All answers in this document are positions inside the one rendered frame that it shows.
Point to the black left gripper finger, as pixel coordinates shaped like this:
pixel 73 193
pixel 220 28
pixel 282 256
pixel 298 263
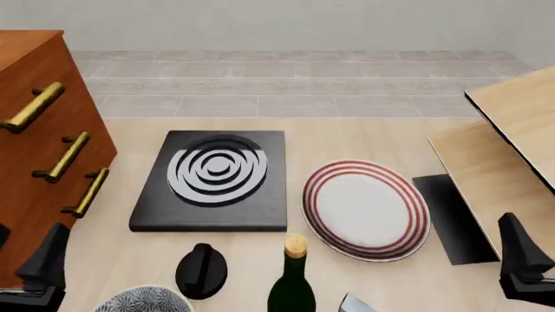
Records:
pixel 3 235
pixel 47 263

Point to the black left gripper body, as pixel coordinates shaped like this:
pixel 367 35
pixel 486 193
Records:
pixel 30 300

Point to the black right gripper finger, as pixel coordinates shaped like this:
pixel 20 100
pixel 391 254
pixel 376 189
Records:
pixel 518 250

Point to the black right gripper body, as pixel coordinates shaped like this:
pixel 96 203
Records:
pixel 531 289

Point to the wooden cabinet with drawers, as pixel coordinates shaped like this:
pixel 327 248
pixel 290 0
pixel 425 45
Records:
pixel 26 65

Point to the dark green wine bottle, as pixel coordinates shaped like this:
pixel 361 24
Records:
pixel 290 289

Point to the pale wooden box black inside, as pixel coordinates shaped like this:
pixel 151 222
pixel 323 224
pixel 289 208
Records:
pixel 481 162

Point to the blue white patterned bowl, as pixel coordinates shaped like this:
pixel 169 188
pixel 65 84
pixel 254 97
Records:
pixel 143 300

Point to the round black stove knob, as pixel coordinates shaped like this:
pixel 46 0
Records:
pixel 201 273

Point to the white plate with red rings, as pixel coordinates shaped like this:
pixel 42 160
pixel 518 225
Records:
pixel 364 211

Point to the silver grey flat object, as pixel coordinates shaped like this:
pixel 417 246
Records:
pixel 353 304

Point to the flat black stove plate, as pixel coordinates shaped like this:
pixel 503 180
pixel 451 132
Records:
pixel 217 217

